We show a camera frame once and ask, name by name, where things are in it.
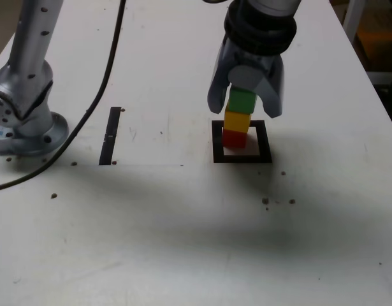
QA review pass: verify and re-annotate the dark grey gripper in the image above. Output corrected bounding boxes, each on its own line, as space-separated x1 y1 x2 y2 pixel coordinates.
207 40 285 119

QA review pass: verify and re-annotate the green cube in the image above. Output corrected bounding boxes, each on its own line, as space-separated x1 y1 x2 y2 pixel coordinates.
226 87 259 114

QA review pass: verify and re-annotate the yellow cube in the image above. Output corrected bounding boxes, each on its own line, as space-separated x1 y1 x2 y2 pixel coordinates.
224 110 251 133

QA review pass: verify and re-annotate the red cube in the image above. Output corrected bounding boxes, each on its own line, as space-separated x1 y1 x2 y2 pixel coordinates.
222 129 249 149

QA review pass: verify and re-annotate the black tape square outline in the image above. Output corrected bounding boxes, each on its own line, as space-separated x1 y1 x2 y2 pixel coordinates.
211 120 273 164

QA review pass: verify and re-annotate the black tape strip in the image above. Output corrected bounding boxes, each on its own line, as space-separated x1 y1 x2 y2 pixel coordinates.
99 106 122 166

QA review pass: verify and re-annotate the thick black cable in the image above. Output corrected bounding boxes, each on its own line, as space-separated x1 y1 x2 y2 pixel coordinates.
0 0 127 193

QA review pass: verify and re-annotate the white frame leg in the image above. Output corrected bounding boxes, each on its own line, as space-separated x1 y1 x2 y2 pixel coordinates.
342 0 367 44

